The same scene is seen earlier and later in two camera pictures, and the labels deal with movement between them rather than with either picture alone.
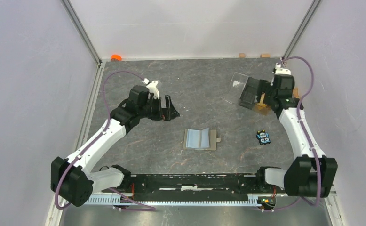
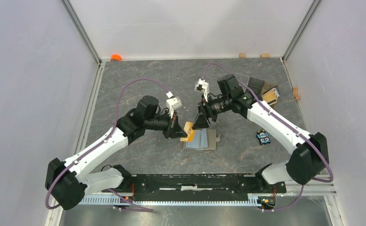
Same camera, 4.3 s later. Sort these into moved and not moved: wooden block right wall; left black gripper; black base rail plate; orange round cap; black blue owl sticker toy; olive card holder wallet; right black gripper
Moved: left black gripper; right black gripper
Not moved: orange round cap; black blue owl sticker toy; wooden block right wall; olive card holder wallet; black base rail plate
